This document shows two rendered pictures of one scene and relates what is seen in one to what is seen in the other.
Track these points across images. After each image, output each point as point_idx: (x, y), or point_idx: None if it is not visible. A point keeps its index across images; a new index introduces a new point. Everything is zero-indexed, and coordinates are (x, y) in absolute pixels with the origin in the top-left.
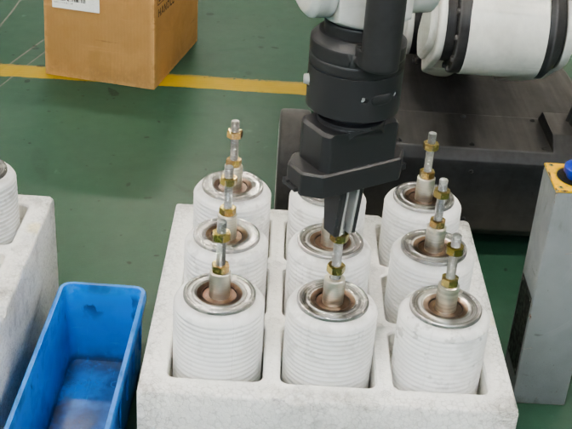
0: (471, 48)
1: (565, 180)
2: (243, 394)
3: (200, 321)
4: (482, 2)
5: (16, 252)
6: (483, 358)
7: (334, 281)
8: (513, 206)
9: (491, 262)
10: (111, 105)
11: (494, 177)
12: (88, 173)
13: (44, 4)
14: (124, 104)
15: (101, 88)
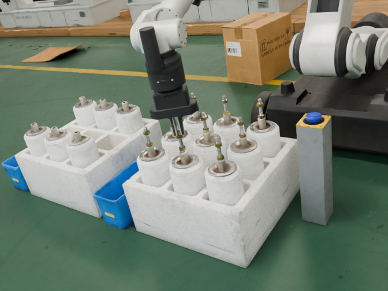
0: (301, 63)
1: (305, 120)
2: (150, 190)
3: (138, 162)
4: (304, 43)
5: (131, 137)
6: (238, 191)
7: (181, 153)
8: (351, 136)
9: (346, 161)
10: (241, 91)
11: (340, 122)
12: (213, 115)
13: (225, 54)
14: (246, 90)
15: (243, 85)
